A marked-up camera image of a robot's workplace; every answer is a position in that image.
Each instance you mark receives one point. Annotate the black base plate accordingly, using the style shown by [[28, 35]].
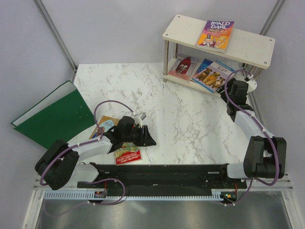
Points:
[[165, 180]]

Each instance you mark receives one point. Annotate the green ring binder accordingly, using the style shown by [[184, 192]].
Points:
[[62, 114]]

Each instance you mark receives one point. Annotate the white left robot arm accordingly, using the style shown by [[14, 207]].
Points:
[[57, 165]]

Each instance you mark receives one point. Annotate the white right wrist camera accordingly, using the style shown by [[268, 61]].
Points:
[[252, 84]]

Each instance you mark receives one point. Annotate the Why Do Dogs Bark book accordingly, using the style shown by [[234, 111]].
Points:
[[217, 77]]

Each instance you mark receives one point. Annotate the aluminium rail frame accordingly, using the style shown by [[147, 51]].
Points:
[[283, 184]]

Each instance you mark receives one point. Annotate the white slotted cable duct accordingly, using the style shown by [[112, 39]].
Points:
[[95, 195]]

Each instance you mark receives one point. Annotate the white two-tier shelf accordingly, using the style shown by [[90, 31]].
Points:
[[245, 47]]

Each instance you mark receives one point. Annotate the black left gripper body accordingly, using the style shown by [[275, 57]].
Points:
[[135, 136]]

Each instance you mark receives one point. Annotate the red house cover book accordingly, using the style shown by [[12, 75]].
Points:
[[183, 67]]

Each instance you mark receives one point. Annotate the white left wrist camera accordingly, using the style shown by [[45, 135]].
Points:
[[138, 118]]

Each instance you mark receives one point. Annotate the orange Charlie portrait book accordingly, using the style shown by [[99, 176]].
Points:
[[105, 124]]

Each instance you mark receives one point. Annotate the Charlie Chocolate Factory book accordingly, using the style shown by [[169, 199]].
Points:
[[215, 36]]

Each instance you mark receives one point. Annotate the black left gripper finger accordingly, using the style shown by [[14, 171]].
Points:
[[148, 140], [144, 129]]

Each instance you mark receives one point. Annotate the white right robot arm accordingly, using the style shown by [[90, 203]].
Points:
[[266, 154]]

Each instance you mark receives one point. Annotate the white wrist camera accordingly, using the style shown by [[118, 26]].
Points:
[[138, 118], [252, 84]]

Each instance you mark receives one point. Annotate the red 13-Storey Treehouse book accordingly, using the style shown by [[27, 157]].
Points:
[[128, 153]]

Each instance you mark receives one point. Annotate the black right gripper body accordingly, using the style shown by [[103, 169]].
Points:
[[222, 94]]

